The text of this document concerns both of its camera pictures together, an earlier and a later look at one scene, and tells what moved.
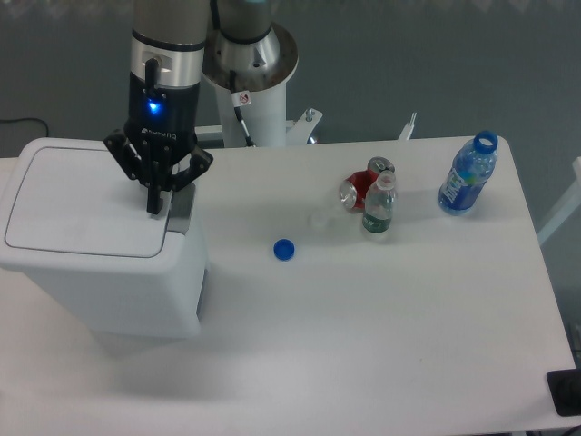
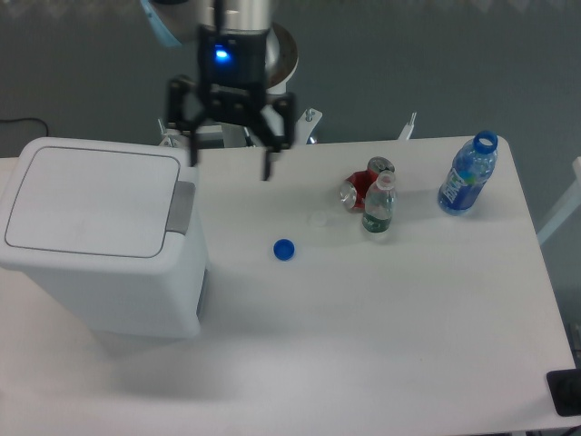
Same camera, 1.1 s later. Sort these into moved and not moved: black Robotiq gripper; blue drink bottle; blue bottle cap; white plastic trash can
Moved: black Robotiq gripper
Not moved: blue drink bottle; white plastic trash can; blue bottle cap
